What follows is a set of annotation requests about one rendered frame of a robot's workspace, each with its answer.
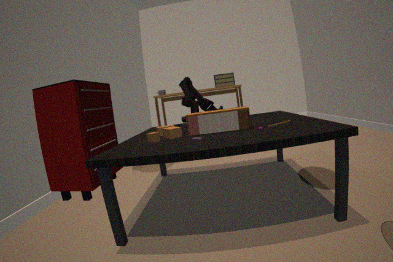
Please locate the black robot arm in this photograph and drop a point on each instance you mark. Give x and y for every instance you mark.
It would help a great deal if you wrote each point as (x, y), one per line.
(191, 94)

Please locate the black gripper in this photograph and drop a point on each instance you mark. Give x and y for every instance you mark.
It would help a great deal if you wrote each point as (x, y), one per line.
(193, 110)

